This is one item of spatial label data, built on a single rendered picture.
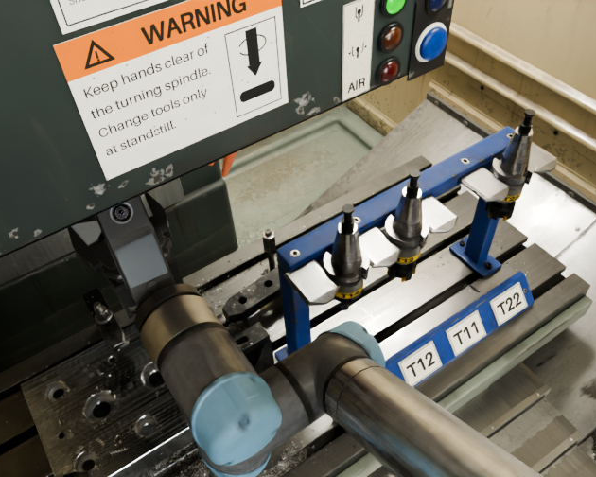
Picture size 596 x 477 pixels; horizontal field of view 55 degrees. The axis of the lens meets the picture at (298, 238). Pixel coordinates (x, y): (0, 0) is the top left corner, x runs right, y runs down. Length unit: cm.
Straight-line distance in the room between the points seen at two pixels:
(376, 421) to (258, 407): 11
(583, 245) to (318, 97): 106
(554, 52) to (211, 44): 108
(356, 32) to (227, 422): 33
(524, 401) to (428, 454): 80
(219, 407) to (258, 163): 148
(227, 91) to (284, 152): 153
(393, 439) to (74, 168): 34
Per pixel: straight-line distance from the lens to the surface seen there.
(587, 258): 145
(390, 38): 51
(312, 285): 78
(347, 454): 100
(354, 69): 50
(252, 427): 50
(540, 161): 101
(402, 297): 116
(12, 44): 37
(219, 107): 44
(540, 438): 128
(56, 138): 40
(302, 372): 62
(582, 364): 137
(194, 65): 41
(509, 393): 129
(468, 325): 109
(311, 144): 199
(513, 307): 116
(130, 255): 58
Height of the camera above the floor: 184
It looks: 48 degrees down
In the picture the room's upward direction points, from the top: 4 degrees counter-clockwise
